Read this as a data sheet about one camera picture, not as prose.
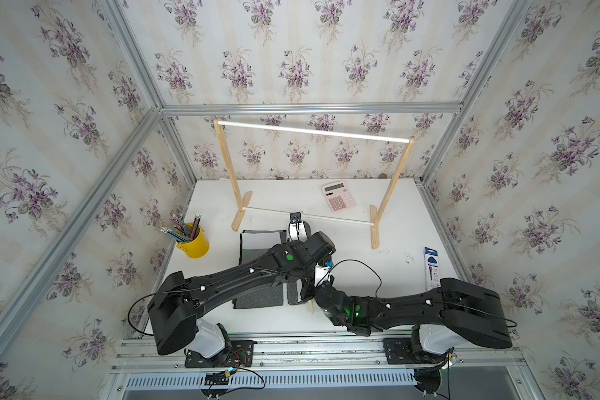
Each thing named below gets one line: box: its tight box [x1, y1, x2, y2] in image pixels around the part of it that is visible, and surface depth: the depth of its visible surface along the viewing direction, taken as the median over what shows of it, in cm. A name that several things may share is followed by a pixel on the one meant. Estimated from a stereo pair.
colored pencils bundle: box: [160, 210, 203, 243], surface depth 90 cm
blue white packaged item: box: [423, 246, 441, 291], surface depth 93 cm
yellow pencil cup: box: [175, 221, 210, 260], surface depth 90 cm
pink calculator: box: [321, 180, 357, 213], surface depth 113 cm
